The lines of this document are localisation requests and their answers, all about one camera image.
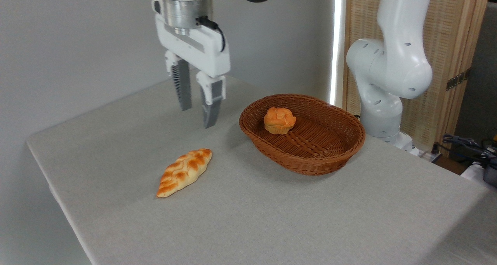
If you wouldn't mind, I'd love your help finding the long braided bread loaf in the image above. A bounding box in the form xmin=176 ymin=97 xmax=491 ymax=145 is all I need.
xmin=156 ymin=148 xmax=213 ymax=198

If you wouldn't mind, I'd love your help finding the round orange bread bun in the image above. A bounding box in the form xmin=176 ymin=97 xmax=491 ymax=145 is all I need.
xmin=264 ymin=107 xmax=296 ymax=135

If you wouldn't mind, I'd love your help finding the metal screen hinge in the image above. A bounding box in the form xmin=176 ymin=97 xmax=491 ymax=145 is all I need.
xmin=446 ymin=69 xmax=471 ymax=91

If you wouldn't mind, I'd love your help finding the black cable bundle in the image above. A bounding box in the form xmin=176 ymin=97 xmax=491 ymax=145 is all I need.
xmin=442 ymin=134 xmax=497 ymax=161

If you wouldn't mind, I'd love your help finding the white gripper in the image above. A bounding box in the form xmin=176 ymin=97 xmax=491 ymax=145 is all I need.
xmin=155 ymin=12 xmax=231 ymax=129

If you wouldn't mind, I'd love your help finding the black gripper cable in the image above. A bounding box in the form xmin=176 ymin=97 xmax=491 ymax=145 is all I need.
xmin=196 ymin=16 xmax=226 ymax=52

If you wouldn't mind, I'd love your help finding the brown oval wicker basket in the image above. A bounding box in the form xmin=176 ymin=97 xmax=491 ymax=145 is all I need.
xmin=239 ymin=94 xmax=366 ymax=176

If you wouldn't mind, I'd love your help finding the grey tablecloth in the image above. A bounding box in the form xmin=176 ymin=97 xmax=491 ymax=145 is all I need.
xmin=26 ymin=67 xmax=497 ymax=265

